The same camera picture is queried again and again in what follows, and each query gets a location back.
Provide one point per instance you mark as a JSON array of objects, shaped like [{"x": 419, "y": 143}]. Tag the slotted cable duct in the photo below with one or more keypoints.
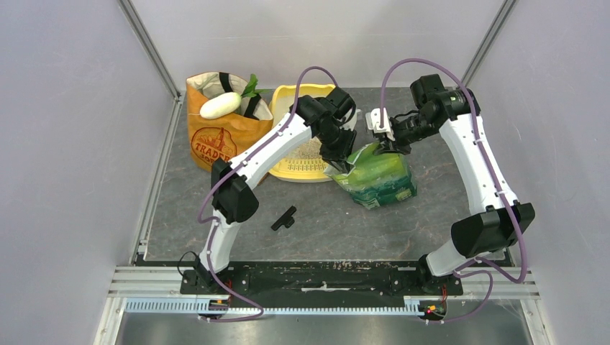
[{"x": 207, "y": 306}]

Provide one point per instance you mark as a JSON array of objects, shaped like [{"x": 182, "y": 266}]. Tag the orange paper grocery bag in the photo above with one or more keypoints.
[{"x": 230, "y": 135}]

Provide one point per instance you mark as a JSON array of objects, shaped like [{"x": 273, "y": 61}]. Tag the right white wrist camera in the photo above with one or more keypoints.
[{"x": 378, "y": 123}]

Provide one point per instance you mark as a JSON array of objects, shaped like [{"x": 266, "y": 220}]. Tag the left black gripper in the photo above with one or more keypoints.
[{"x": 339, "y": 157}]

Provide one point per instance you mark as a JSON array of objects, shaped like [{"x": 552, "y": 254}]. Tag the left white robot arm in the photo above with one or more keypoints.
[{"x": 233, "y": 182}]

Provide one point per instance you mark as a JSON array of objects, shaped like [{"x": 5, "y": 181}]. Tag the green litter bag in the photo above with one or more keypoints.
[{"x": 375, "y": 180}]

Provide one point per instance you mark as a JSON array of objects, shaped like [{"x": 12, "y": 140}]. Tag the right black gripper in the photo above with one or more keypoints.
[{"x": 397, "y": 147}]

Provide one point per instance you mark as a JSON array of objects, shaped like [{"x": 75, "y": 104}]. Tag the black bag clip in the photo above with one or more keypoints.
[{"x": 286, "y": 219}]

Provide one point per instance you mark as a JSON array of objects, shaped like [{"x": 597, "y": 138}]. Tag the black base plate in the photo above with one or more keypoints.
[{"x": 331, "y": 284}]

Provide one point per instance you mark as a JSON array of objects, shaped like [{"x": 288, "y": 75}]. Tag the white daikon radish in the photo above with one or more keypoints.
[{"x": 220, "y": 106}]

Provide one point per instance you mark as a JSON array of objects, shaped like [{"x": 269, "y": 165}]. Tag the yellow litter box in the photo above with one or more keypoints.
[{"x": 294, "y": 170}]

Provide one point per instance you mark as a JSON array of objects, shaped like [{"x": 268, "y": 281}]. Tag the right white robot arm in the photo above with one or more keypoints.
[{"x": 497, "y": 217}]

